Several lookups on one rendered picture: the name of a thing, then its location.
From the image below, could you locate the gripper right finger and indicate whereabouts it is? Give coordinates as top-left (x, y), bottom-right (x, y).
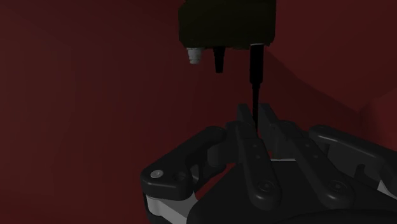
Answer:
top-left (259, 103), bottom-right (397, 209)

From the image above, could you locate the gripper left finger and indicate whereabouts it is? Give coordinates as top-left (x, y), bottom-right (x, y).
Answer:
top-left (140, 103), bottom-right (283, 212)

